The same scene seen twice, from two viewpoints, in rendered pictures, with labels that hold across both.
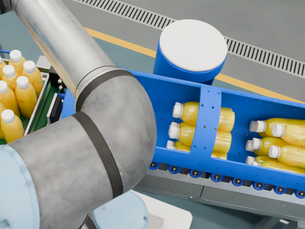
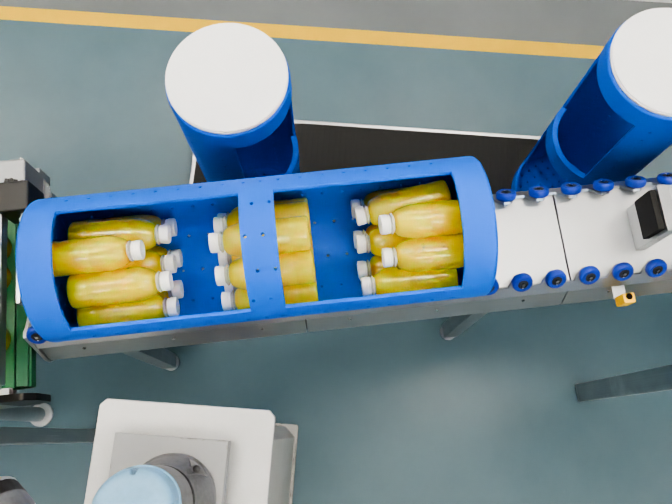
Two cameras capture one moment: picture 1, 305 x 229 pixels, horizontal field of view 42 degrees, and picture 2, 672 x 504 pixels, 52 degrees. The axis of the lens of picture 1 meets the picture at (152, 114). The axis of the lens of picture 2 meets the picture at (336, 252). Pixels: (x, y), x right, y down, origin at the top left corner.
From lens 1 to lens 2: 0.49 m
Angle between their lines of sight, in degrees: 19
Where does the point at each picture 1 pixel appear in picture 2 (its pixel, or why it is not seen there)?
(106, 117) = not seen: outside the picture
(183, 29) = (201, 52)
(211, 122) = (267, 261)
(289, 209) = (447, 310)
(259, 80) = (403, 19)
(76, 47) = not seen: outside the picture
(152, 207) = (211, 421)
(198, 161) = (269, 314)
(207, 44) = (250, 71)
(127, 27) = not seen: outside the picture
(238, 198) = (365, 318)
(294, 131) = (409, 223)
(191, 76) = (239, 140)
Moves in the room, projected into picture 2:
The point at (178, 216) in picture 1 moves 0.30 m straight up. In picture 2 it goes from (252, 422) to (228, 418)
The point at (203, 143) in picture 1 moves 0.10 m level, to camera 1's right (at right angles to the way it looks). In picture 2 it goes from (265, 293) to (319, 288)
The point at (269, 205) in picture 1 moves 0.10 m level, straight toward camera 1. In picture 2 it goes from (415, 314) to (393, 350)
